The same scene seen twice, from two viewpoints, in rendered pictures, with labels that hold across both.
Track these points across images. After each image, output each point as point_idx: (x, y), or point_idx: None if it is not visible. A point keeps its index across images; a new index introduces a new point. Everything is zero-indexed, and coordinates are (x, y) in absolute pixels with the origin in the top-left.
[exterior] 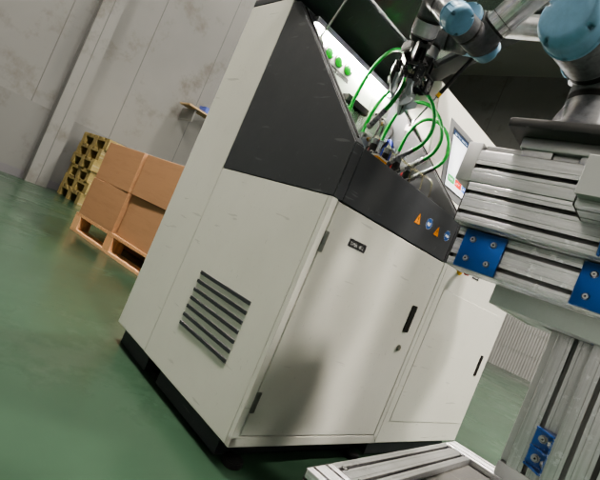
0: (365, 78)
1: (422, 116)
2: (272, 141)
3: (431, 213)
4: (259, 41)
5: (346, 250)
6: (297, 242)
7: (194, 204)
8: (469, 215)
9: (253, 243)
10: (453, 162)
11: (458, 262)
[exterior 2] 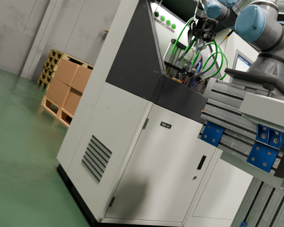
0: (181, 31)
1: (218, 48)
2: (127, 69)
3: None
4: (125, 13)
5: (159, 127)
6: (133, 123)
7: (91, 99)
8: (206, 115)
9: (115, 122)
10: None
11: (202, 138)
